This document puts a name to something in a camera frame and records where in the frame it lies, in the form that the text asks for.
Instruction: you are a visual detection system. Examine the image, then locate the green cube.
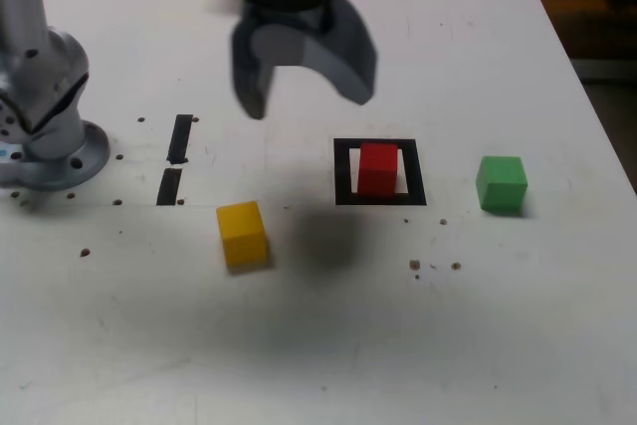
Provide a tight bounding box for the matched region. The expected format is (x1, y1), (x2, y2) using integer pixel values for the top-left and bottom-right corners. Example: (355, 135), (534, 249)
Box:
(475, 155), (529, 213)

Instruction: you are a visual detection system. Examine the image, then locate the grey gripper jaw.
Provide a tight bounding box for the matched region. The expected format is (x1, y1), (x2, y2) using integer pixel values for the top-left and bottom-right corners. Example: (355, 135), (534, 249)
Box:
(250, 0), (379, 107)

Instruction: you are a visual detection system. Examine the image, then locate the red cube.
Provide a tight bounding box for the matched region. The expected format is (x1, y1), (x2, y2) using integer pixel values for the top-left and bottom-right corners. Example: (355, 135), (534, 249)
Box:
(356, 142), (400, 197)

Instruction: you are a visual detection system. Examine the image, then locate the black tape square outline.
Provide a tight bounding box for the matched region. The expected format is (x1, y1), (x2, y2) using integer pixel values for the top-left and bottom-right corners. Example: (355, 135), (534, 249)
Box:
(332, 137), (428, 207)

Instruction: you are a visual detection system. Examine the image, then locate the yellow cube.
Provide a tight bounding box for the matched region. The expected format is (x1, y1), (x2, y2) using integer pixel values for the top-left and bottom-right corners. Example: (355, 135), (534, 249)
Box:
(215, 200), (271, 268)

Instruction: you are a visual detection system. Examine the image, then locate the black tape strip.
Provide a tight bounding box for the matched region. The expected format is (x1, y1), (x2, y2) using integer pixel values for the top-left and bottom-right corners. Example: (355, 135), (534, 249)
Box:
(155, 113), (194, 207)

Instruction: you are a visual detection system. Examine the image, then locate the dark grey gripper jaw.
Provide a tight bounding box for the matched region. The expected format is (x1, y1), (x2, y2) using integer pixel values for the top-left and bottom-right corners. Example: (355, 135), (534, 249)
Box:
(229, 14), (278, 121)

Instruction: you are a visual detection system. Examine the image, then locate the grey metal beam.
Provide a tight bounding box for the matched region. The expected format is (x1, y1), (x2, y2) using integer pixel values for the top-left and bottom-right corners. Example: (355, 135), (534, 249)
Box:
(571, 59), (637, 81)

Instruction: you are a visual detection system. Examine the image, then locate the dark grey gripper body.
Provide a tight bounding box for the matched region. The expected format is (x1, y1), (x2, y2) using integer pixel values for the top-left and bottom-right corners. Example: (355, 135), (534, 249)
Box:
(243, 0), (333, 37)

